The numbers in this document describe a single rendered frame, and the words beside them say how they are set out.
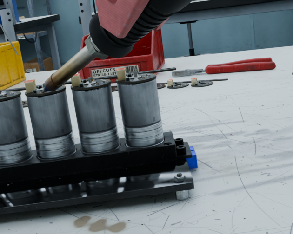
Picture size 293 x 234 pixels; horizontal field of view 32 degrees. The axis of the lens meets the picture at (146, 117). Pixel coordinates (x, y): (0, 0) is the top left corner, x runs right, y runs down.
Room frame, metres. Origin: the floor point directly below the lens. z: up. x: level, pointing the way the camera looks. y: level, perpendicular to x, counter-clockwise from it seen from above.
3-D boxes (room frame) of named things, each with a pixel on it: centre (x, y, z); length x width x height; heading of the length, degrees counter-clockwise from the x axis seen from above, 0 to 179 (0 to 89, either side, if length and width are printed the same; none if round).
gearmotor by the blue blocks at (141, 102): (0.31, 0.00, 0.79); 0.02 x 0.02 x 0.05
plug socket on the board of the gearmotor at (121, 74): (0.31, 0.01, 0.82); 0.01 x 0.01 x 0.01; 0
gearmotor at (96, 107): (0.31, 0.03, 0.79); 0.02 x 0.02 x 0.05
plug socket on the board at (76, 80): (0.31, 0.04, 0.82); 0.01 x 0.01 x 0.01; 0
